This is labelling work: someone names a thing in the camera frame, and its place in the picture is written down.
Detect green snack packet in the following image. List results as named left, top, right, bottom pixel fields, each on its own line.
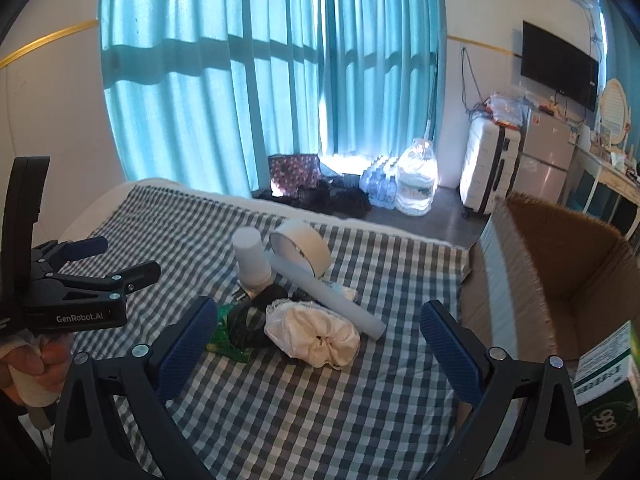
left=205, top=302, right=253, bottom=363

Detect beige tape roll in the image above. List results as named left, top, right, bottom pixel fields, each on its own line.
left=270, top=219, right=332, bottom=278

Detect checkered cloth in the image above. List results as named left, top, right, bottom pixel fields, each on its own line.
left=57, top=183, right=471, bottom=480

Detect wall cable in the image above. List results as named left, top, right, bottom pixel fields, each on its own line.
left=461, top=47, right=476, bottom=113

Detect white suitcase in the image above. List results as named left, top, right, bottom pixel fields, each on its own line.
left=459, top=115, right=521, bottom=218

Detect teal curtain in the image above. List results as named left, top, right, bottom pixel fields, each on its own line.
left=597, top=0, right=640, bottom=91
left=100, top=0, right=446, bottom=201

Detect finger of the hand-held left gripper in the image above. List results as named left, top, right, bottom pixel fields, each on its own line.
left=50, top=260, right=162, bottom=302
left=31, top=236, right=109, bottom=281

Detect plastic bags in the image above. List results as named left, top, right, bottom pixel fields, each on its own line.
left=482, top=91, right=523, bottom=126

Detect green medicine box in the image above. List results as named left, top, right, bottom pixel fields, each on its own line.
left=572, top=321, right=640, bottom=453

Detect white dressing table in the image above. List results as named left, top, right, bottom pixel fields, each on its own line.
left=565, top=135, right=640, bottom=241

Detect polka-dot bag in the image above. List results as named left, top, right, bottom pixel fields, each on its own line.
left=267, top=153, right=321, bottom=198

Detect grey tube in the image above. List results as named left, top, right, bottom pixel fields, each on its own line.
left=262, top=252, right=387, bottom=342

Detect white cloth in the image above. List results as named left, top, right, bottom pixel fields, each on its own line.
left=264, top=299, right=361, bottom=370

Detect white bottle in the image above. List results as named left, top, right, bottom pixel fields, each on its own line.
left=232, top=227, right=273, bottom=297

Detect black television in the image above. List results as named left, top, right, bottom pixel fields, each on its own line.
left=521, top=21, right=600, bottom=112

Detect oval white mirror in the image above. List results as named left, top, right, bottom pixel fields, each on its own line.
left=597, top=78, right=630, bottom=146

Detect black clothes pile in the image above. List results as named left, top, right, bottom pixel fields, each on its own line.
left=255, top=180, right=372, bottom=220

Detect small blue packet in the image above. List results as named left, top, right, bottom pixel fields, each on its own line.
left=327, top=282, right=358, bottom=302

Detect silver fridge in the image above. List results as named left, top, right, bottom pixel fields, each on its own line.
left=512, top=110, right=576, bottom=206

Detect cardboard box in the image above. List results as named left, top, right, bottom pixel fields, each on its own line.
left=452, top=192, right=640, bottom=466

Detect person's left hand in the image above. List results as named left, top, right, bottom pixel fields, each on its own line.
left=0, top=334, right=73, bottom=411

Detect pack of small water bottles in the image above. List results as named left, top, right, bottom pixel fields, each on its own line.
left=359, top=155, right=399, bottom=209

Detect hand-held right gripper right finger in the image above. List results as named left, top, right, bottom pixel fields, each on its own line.
left=420, top=301, right=586, bottom=480

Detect large water jug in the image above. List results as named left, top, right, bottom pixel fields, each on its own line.
left=395, top=136, right=440, bottom=217

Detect black fabric bundle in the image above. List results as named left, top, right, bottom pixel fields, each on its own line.
left=227, top=284, right=290, bottom=351

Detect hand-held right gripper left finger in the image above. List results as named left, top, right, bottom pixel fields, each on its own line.
left=50, top=296, right=219, bottom=480

